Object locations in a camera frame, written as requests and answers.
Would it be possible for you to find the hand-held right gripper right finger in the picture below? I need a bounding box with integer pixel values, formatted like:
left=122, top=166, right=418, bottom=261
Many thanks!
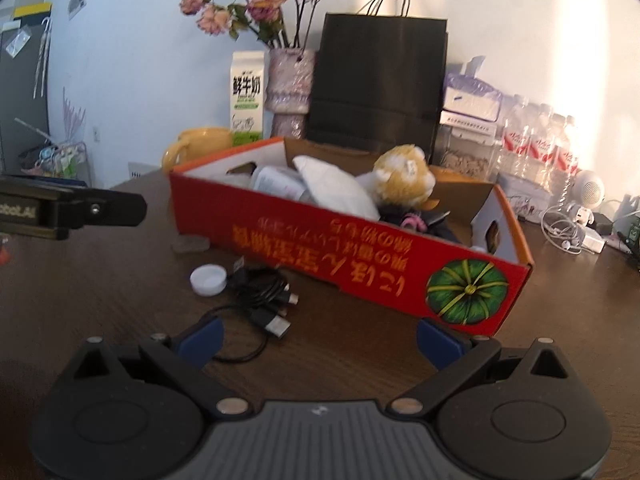
left=387, top=317, right=568, bottom=418

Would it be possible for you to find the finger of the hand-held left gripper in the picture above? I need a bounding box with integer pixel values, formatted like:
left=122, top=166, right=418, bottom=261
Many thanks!
left=67, top=186, right=148, bottom=231

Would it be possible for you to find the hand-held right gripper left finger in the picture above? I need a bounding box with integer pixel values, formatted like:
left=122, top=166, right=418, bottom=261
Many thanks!
left=72, top=316, right=253, bottom=418

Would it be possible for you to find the black charging cable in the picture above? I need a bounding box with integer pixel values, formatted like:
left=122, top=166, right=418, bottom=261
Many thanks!
left=197, top=255, right=301, bottom=363

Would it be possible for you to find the red cardboard box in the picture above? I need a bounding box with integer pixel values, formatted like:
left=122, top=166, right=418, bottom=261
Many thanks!
left=169, top=136, right=535, bottom=337

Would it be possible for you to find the white orange plush cat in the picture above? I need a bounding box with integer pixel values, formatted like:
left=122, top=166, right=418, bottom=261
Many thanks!
left=357, top=144, right=441, bottom=211

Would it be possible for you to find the white round lid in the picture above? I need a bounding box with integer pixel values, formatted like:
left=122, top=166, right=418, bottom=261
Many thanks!
left=190, top=265, right=228, bottom=296

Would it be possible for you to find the yellow mug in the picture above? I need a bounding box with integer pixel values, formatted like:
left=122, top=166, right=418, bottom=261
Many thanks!
left=161, top=127, right=235, bottom=173

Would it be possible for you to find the grey cabinet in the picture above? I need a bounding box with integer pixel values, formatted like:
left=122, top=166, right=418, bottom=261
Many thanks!
left=0, top=0, right=53, bottom=176

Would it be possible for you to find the black cloth cap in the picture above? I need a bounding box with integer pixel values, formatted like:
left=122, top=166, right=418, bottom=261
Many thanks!
left=377, top=202, right=463, bottom=243

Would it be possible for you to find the floral print pouch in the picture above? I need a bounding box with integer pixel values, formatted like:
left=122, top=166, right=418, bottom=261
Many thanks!
left=497, top=172, right=556, bottom=221

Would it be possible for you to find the white green milk carton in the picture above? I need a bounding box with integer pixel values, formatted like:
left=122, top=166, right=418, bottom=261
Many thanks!
left=230, top=51, right=266, bottom=147

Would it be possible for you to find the white tissue packet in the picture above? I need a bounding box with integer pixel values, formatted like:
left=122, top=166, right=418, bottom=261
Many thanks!
left=250, top=162, right=308, bottom=203

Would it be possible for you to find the crumpled white packet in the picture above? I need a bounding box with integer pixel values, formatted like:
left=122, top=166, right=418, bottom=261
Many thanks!
left=292, top=155, right=381, bottom=221

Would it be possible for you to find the white charger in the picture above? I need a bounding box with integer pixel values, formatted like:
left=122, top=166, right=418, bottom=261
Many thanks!
left=580, top=230, right=607, bottom=253

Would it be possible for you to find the white round speaker figurine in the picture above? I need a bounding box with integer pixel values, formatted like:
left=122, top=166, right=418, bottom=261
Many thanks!
left=570, top=170, right=606, bottom=221

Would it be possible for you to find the flat white box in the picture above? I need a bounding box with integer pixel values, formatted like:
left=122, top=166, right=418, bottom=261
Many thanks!
left=440, top=110, right=501, bottom=143

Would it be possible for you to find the textured glass vase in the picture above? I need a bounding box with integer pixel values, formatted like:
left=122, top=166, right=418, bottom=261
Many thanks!
left=264, top=47, right=317, bottom=140

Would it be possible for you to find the purple tissue pack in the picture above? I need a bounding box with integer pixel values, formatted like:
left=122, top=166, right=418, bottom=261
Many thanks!
left=442, top=56, right=503, bottom=121

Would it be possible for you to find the black paper bag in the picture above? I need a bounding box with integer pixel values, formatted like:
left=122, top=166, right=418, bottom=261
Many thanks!
left=305, top=0, right=449, bottom=163

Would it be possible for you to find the wire rack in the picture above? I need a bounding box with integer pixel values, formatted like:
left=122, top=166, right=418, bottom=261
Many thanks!
left=20, top=140, right=91, bottom=181

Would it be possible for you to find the purple wall decal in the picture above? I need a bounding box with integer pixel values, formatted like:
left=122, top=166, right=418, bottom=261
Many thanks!
left=60, top=87, right=86, bottom=143

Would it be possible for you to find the white earphone cable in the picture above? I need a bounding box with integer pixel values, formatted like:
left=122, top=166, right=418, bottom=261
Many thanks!
left=541, top=205, right=591, bottom=256

